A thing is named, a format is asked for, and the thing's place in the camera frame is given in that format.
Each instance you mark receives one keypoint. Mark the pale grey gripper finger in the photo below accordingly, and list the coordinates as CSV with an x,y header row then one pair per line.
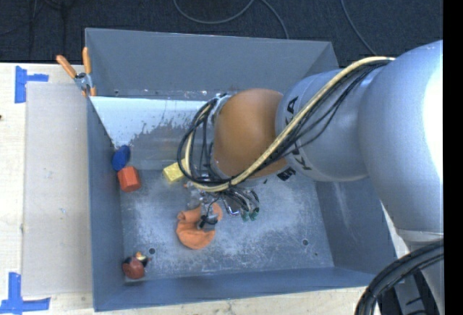
x,y
212,219
202,223

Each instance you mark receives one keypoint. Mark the yellow sponge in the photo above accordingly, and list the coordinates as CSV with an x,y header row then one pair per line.
x,y
173,172

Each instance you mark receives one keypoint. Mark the grey metal bin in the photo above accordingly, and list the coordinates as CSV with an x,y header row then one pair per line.
x,y
253,248

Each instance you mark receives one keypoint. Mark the orange-red block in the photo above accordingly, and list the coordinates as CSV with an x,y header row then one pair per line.
x,y
128,179

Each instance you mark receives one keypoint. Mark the red-brown toy figure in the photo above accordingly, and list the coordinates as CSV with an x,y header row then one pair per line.
x,y
134,266

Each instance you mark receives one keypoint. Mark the blue oval disc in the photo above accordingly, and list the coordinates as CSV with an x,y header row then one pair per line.
x,y
121,158

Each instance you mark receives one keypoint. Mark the pale wood flat board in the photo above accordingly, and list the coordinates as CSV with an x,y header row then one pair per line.
x,y
54,179

